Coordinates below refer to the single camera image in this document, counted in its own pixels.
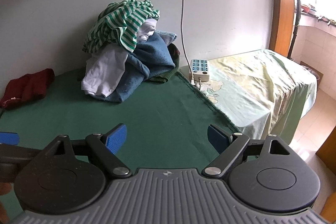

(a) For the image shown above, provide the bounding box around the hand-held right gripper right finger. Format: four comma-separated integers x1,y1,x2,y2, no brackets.
202,124,292,179

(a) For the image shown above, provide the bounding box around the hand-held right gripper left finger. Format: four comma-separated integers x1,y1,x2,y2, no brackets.
39,123,132,179

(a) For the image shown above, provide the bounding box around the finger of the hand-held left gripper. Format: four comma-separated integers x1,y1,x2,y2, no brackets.
0,132,40,161

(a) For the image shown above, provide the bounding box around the green white striped shirt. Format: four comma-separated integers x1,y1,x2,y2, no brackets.
82,0,160,54

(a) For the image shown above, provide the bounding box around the dark red garment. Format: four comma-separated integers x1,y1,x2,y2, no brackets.
0,68,55,109

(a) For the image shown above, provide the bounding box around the pale green table sheet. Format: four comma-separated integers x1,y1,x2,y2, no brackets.
202,49,318,144

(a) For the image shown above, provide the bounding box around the white power strip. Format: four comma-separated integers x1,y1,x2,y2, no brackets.
189,59,210,82

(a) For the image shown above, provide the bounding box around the white garment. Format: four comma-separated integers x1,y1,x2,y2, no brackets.
81,18,158,98

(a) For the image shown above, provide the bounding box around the dark green knit garment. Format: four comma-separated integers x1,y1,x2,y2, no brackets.
146,43,181,83

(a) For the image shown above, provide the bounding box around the blue towel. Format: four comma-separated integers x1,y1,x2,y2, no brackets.
101,30,177,103

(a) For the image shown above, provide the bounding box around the wooden furniture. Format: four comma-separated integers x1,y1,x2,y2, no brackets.
316,132,336,216

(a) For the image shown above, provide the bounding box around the metal bowl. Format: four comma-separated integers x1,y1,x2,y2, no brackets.
301,63,322,80

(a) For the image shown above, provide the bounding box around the white cable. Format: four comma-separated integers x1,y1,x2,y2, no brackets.
180,0,202,89

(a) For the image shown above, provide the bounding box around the wooden door frame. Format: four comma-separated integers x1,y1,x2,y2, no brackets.
268,0,298,58

